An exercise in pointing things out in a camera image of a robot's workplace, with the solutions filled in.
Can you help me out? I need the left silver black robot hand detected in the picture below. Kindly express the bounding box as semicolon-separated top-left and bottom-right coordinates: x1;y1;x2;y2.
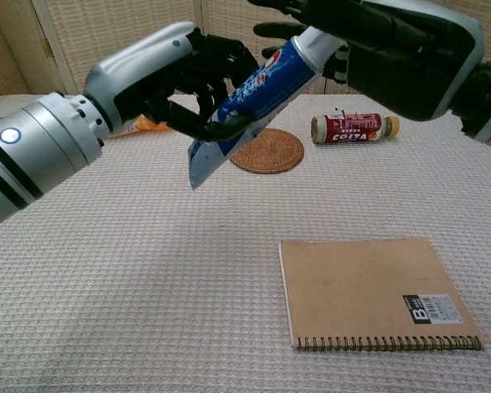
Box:
83;20;259;142

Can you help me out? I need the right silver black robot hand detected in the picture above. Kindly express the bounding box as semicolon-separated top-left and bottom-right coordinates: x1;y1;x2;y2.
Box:
247;0;486;122

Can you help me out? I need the blue white toothpaste tube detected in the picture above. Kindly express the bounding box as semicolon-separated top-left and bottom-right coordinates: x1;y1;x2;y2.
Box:
187;34;349;190

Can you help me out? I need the woven folding screen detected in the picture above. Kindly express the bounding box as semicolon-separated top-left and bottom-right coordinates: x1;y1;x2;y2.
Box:
0;0;491;97

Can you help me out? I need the orange juice bottle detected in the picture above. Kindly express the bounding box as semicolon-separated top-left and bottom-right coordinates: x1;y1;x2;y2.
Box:
108;114;171;138

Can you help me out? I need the red Costa coffee bottle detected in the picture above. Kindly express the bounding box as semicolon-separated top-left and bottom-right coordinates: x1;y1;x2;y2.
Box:
310;108;401;145

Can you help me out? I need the round woven rattan coaster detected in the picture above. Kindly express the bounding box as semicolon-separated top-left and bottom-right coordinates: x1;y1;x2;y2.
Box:
228;127;305;174

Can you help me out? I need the white waffle tablecloth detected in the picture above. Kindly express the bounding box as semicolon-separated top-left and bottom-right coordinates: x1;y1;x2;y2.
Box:
0;93;491;393

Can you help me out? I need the kraft spiral notebook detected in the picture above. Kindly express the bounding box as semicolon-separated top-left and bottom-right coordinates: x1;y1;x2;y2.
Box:
278;236;484;352

